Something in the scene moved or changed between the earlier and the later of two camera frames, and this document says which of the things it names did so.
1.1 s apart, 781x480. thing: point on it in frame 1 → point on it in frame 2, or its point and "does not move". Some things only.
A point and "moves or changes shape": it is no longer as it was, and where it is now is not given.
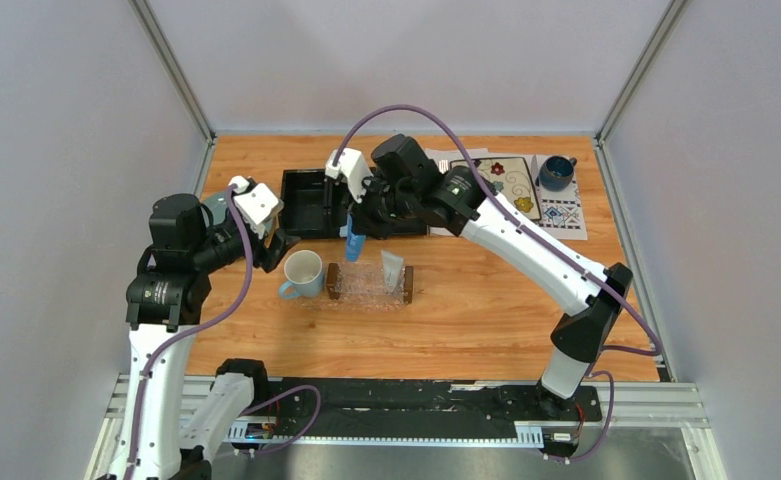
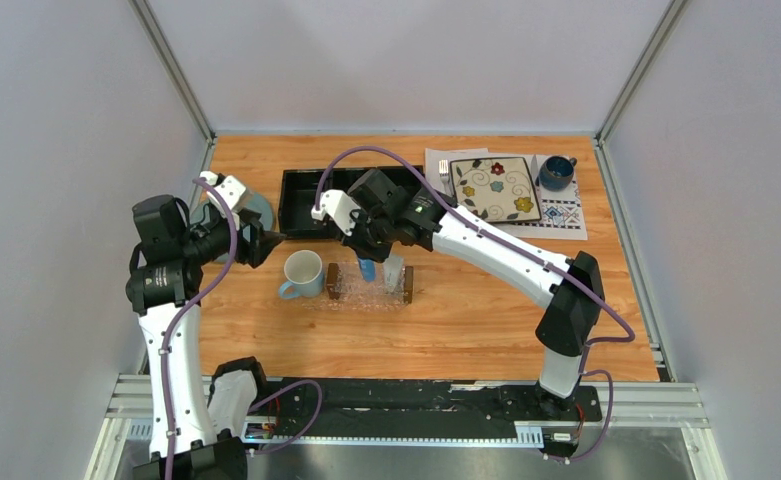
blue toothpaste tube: (354, 242) moves or changes shape
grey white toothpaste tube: (393, 271) does not move
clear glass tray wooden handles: (360, 287) does not move
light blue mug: (304, 273) does not move
